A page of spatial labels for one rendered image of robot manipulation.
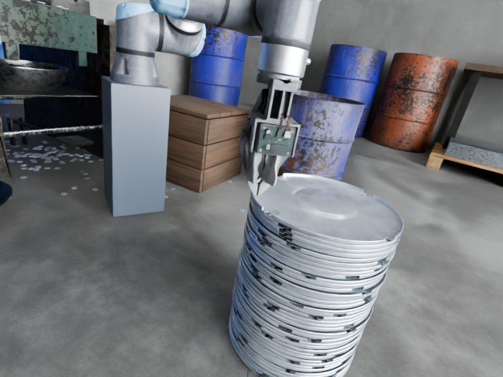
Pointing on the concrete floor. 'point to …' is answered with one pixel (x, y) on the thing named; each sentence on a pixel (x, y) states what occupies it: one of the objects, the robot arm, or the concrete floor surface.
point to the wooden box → (203, 142)
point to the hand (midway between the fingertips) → (257, 187)
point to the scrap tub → (322, 134)
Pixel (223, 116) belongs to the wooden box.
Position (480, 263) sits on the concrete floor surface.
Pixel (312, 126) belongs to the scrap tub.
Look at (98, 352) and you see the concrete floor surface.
